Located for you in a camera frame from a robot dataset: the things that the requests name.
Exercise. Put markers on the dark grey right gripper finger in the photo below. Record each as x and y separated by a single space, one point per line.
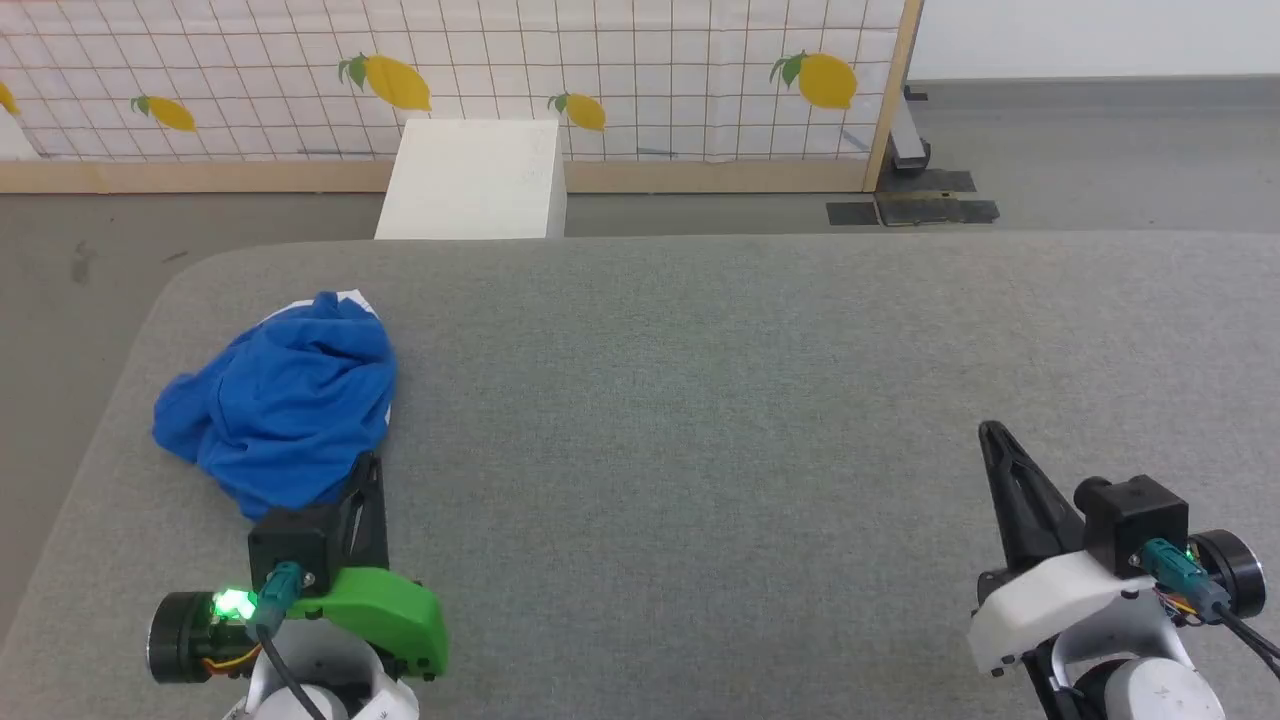
1015 520
1055 515

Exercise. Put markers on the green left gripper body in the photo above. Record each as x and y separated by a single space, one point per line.
385 615

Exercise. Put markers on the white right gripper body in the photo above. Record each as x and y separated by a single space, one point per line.
1070 605

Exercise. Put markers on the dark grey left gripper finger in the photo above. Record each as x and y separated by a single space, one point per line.
379 520
356 520

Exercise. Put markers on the blue Lakers basketball shorts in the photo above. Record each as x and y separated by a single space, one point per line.
285 410

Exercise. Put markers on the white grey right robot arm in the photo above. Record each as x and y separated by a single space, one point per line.
1150 690

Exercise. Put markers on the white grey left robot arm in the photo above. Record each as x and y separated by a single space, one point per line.
320 680

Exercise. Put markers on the black floor tape patch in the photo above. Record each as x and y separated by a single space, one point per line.
915 211

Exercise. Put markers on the grey metal partition foot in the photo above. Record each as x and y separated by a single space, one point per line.
908 135

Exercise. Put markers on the lemon-patterned grid partition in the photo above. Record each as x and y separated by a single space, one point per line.
720 176

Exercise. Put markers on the lemon print grid cloth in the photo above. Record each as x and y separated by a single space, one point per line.
500 60

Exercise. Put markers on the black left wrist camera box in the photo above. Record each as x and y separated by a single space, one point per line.
295 545

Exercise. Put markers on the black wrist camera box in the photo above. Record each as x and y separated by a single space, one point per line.
295 545
1135 520

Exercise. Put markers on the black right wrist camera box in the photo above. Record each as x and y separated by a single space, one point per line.
1135 520

